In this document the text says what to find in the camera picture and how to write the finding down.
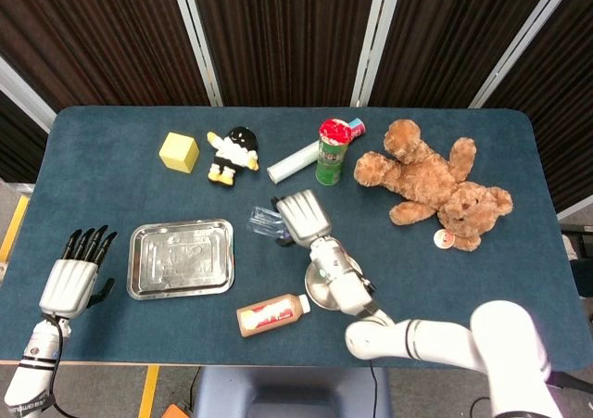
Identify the brown folding partition screen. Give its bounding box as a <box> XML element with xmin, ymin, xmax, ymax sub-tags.
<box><xmin>0</xmin><ymin>0</ymin><xmax>593</xmax><ymax>215</ymax></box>

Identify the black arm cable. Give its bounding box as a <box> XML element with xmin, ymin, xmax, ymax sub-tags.
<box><xmin>41</xmin><ymin>315</ymin><xmax>66</xmax><ymax>418</ymax></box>

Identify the brown drink bottle red label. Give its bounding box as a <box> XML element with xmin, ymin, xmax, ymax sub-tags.
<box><xmin>235</xmin><ymin>293</ymin><xmax>311</xmax><ymax>339</ymax></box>

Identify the blue felt table cover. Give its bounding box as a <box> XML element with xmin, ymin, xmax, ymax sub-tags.
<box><xmin>0</xmin><ymin>106</ymin><xmax>583</xmax><ymax>373</ymax></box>

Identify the white plastic wrap roll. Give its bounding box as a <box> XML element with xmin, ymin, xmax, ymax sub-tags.
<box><xmin>266</xmin><ymin>117</ymin><xmax>367</xmax><ymax>185</ymax></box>

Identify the rectangular steel tray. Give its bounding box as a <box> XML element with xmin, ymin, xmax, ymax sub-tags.
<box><xmin>126</xmin><ymin>218</ymin><xmax>235</xmax><ymax>301</ymax></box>

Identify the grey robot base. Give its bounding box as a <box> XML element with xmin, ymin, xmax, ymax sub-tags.
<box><xmin>192</xmin><ymin>366</ymin><xmax>393</xmax><ymax>418</ymax></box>

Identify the black white plush doll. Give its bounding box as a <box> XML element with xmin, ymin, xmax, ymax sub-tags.
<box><xmin>206</xmin><ymin>126</ymin><xmax>260</xmax><ymax>187</ymax></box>

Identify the clear plastic water bottle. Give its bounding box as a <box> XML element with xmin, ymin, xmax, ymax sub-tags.
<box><xmin>247</xmin><ymin>206</ymin><xmax>293</xmax><ymax>246</ymax></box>

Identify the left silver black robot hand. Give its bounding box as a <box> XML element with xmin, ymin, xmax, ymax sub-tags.
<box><xmin>39</xmin><ymin>225</ymin><xmax>119</xmax><ymax>320</ymax></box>

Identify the green chips can red lid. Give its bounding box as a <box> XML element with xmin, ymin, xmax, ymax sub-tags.
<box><xmin>315</xmin><ymin>118</ymin><xmax>351</xmax><ymax>186</ymax></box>

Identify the brown teddy bear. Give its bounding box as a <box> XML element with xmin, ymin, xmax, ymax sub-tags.
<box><xmin>353</xmin><ymin>119</ymin><xmax>514</xmax><ymax>253</ymax></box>

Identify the yellow foam cube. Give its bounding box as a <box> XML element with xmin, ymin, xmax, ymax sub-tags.
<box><xmin>158</xmin><ymin>132</ymin><xmax>201</xmax><ymax>174</ymax></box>

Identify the round steel plate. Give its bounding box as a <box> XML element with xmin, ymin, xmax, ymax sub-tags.
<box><xmin>304</xmin><ymin>255</ymin><xmax>367</xmax><ymax>311</ymax></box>

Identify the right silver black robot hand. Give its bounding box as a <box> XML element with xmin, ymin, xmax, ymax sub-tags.
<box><xmin>271</xmin><ymin>189</ymin><xmax>333</xmax><ymax>247</ymax></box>

